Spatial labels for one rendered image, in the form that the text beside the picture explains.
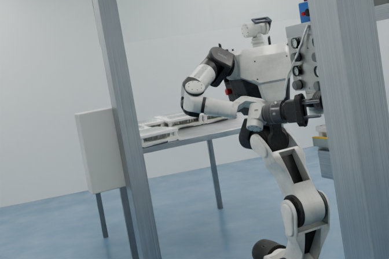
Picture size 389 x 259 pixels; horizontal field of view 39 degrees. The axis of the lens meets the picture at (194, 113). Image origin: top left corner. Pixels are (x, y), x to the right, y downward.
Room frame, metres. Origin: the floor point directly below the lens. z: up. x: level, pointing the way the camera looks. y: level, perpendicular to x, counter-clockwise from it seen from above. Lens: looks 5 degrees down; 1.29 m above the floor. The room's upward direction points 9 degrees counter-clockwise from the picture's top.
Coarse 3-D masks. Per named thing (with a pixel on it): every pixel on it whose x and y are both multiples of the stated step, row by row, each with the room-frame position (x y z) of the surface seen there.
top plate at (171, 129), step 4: (172, 128) 3.15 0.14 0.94; (176, 128) 3.15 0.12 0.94; (152, 132) 3.11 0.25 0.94; (156, 132) 3.10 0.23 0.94; (160, 132) 3.11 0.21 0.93; (164, 132) 3.12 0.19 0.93; (168, 132) 3.13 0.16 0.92; (144, 136) 3.06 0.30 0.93; (148, 136) 3.07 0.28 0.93; (152, 136) 3.09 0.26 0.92
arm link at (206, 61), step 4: (208, 56) 2.37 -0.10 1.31; (204, 60) 2.36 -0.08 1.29; (208, 60) 2.35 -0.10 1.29; (200, 64) 2.34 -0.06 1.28; (208, 64) 2.32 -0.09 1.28; (212, 64) 2.33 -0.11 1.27; (216, 64) 2.36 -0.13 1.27; (212, 68) 2.32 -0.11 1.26; (216, 68) 2.37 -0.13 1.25; (220, 68) 2.38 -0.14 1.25; (216, 72) 2.34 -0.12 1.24; (216, 76) 2.43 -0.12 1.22
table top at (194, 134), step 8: (224, 120) 3.77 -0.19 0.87; (232, 120) 3.69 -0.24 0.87; (240, 120) 3.61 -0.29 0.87; (184, 128) 3.68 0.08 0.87; (192, 128) 3.60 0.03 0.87; (200, 128) 3.53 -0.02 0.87; (208, 128) 3.46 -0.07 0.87; (216, 128) 3.39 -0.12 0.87; (224, 128) 3.33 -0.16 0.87; (232, 128) 3.27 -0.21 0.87; (240, 128) 3.25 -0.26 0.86; (184, 136) 3.26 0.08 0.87; (192, 136) 3.20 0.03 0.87; (200, 136) 3.18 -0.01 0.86; (208, 136) 3.19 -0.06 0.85; (216, 136) 3.21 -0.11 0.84; (224, 136) 3.22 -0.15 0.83; (160, 144) 3.11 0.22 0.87; (168, 144) 3.12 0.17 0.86; (176, 144) 3.13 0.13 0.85; (184, 144) 3.15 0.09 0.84; (144, 152) 3.08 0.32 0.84
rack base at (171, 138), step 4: (172, 136) 3.15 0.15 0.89; (176, 136) 3.15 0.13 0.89; (152, 140) 3.12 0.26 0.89; (156, 140) 3.09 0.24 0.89; (160, 140) 3.11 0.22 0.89; (164, 140) 3.12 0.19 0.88; (168, 140) 3.13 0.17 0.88; (172, 140) 3.14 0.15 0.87; (144, 144) 3.06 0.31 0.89; (148, 144) 3.07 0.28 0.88; (152, 144) 3.08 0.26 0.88; (156, 144) 3.11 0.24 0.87
